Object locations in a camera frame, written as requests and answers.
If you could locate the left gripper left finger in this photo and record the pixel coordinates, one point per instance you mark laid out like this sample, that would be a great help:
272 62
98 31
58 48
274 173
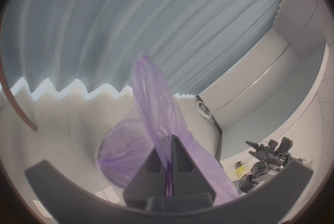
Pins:
146 181

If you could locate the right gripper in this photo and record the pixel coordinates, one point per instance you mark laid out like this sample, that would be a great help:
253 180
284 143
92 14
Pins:
267 153

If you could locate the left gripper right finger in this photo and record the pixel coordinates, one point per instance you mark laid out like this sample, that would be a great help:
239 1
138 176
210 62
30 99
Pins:
187 178

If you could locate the purple plastic bag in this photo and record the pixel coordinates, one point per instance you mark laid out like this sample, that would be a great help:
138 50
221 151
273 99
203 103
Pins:
156 92

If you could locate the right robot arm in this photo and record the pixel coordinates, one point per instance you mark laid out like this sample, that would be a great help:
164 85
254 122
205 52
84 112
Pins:
254 174

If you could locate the white trash bin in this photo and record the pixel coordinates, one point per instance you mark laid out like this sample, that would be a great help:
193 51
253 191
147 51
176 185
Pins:
97 149

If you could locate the white wardrobe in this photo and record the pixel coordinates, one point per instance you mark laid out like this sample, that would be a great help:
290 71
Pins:
261 118

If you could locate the small white round object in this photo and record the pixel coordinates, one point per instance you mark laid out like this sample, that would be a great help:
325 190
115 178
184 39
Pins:
203 109

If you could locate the white curtain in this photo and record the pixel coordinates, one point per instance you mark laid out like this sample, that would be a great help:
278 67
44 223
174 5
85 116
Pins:
104 98

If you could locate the blue-grey curtain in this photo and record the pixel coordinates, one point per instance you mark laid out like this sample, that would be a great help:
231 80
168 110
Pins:
130 8

